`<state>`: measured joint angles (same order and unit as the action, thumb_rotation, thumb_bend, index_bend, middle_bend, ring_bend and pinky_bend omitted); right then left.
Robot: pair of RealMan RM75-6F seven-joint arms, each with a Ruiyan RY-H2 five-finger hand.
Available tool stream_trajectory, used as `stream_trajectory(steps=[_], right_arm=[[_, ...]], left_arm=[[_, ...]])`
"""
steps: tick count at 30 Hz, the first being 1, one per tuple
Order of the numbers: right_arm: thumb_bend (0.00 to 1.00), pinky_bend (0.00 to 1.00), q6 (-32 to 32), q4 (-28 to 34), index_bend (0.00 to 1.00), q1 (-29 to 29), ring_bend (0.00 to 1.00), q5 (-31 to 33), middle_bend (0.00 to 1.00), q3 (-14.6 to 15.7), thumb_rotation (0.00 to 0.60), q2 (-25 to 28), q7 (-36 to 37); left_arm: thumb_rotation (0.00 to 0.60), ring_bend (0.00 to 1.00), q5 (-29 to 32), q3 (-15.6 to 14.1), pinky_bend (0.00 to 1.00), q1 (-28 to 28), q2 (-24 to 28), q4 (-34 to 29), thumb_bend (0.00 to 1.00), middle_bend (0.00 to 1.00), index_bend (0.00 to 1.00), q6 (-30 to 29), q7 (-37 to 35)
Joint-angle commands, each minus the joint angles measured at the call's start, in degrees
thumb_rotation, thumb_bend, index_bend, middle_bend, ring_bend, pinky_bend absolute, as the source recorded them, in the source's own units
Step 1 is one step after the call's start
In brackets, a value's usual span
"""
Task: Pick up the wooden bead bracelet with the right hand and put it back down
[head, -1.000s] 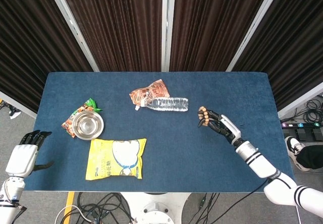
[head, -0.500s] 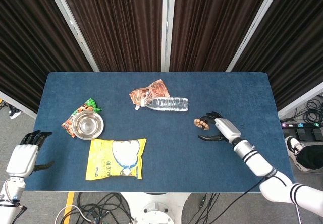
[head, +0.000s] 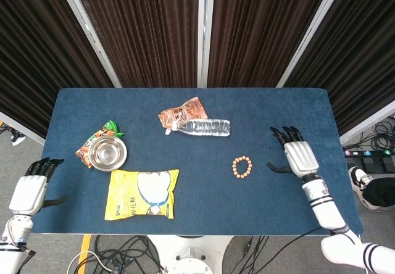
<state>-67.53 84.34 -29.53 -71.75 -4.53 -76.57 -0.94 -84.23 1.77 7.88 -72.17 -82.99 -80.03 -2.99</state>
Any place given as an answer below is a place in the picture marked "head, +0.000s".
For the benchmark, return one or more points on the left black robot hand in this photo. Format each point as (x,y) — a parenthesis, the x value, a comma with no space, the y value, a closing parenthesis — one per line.
(27,193)

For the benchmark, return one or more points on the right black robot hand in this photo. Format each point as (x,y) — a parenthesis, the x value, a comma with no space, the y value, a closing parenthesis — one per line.
(301,158)

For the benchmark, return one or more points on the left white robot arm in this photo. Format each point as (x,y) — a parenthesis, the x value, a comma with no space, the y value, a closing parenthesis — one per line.
(17,227)

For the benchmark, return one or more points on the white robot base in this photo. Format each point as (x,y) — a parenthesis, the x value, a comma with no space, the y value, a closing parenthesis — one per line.
(191,255)

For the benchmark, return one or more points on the small white shoe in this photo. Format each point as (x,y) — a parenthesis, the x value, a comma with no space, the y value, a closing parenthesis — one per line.
(18,139)

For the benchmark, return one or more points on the white black sneaker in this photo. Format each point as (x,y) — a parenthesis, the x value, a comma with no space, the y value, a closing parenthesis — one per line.
(358,175)

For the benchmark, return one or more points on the black foot pedal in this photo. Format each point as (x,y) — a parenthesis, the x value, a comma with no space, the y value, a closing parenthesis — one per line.
(371,163)
(389,163)

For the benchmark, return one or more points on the black trouser leg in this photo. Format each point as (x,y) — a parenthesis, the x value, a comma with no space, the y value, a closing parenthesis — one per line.
(381,192)

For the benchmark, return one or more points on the stainless steel bowl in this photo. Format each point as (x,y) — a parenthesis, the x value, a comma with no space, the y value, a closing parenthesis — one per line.
(107,154)

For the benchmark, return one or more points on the yellow marshmallow bag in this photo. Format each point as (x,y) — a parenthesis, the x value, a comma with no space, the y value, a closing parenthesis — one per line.
(126,193)

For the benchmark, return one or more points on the clear plastic water bottle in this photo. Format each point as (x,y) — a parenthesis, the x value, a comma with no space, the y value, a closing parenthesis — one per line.
(206,128)

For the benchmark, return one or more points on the green orange snack packet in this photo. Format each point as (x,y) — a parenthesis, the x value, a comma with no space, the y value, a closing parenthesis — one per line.
(111,127)

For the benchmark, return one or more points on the blue fabric table cover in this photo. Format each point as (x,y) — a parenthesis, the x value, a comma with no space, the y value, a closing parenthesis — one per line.
(200,200)

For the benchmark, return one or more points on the dark brown pleated curtain panel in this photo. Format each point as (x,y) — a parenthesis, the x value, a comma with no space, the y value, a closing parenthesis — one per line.
(37,55)
(358,55)
(262,30)
(145,30)

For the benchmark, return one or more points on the orange spouted drink pouch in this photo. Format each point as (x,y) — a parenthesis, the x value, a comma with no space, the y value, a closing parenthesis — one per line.
(182,112)

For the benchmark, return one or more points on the white screen frame rail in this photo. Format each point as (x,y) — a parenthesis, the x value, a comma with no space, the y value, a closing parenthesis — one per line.
(21,128)
(367,122)

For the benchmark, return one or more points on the white screen frame post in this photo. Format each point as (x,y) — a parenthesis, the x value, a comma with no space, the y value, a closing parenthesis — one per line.
(89,33)
(206,33)
(308,33)

